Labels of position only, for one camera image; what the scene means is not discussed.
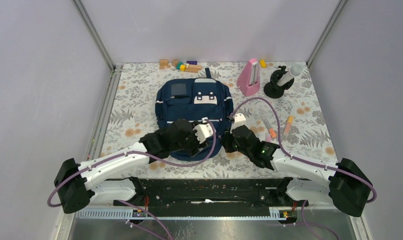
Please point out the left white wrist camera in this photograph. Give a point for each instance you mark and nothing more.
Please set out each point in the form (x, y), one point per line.
(203, 131)

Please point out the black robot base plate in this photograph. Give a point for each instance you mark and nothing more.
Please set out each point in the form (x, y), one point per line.
(223, 194)

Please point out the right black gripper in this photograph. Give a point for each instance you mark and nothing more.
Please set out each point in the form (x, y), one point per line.
(227, 139)

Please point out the slotted grey cable duct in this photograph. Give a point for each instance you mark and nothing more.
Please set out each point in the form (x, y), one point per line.
(118, 213)

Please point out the orange grey marker pen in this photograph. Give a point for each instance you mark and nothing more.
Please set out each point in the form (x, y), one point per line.
(269, 127)

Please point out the black stand with white tube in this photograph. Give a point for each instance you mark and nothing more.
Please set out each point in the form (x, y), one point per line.
(281, 80)

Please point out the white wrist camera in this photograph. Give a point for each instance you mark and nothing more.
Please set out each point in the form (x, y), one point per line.
(238, 120)
(203, 131)

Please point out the purple wooden block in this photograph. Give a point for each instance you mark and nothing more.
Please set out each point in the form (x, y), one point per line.
(192, 62)

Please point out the light purple marker pen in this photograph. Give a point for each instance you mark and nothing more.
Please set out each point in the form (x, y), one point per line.
(268, 138)

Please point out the navy blue student backpack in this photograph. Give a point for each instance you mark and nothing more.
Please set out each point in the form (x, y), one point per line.
(195, 99)

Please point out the round tan wooden block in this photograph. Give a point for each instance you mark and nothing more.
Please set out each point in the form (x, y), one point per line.
(175, 62)

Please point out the orange pink highlighter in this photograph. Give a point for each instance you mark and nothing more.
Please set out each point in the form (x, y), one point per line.
(288, 125)

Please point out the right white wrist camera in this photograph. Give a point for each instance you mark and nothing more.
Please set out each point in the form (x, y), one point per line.
(238, 120)

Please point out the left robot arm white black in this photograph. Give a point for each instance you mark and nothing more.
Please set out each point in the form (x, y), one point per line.
(78, 184)

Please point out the long tan wooden block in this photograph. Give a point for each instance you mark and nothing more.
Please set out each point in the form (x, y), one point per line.
(191, 68)

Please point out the floral patterned table mat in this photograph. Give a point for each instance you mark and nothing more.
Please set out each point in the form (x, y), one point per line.
(133, 116)

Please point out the teal wooden block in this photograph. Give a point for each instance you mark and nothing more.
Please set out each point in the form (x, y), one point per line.
(179, 64)

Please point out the pink metronome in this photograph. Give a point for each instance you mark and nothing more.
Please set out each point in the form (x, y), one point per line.
(248, 81)

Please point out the tan wooden cube block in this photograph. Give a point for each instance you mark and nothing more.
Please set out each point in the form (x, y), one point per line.
(163, 62)

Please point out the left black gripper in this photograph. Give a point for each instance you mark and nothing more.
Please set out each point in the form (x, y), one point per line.
(197, 146)

